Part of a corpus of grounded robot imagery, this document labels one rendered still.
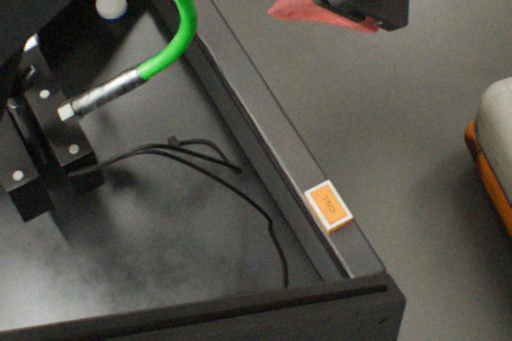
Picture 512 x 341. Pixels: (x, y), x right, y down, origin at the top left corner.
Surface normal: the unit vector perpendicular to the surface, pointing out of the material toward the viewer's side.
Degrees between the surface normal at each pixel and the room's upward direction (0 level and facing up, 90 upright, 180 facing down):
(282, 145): 0
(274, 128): 0
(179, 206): 0
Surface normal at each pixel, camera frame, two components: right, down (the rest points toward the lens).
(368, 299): 0.57, -0.64
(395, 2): 0.67, -0.15
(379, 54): -0.04, -0.47
